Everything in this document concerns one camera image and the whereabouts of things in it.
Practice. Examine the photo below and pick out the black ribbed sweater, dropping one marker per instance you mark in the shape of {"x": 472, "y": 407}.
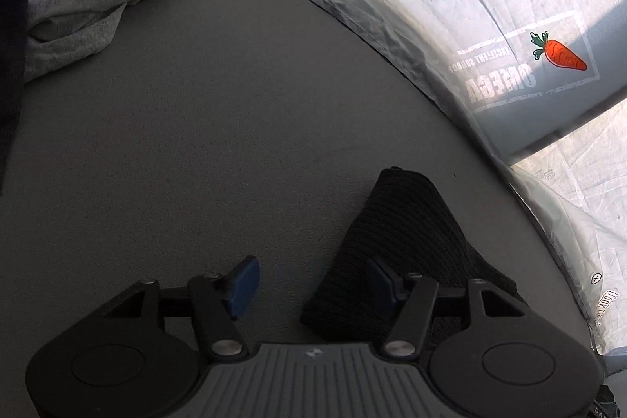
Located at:
{"x": 406, "y": 232}

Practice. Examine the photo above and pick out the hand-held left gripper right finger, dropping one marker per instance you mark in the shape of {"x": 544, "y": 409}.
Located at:
{"x": 381, "y": 285}

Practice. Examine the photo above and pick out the navy knit sweater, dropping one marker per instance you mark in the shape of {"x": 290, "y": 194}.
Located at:
{"x": 12, "y": 31}

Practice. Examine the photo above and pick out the grey mat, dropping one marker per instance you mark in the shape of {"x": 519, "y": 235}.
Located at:
{"x": 220, "y": 114}

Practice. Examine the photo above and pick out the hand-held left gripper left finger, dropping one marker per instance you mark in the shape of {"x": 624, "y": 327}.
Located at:
{"x": 243, "y": 288}

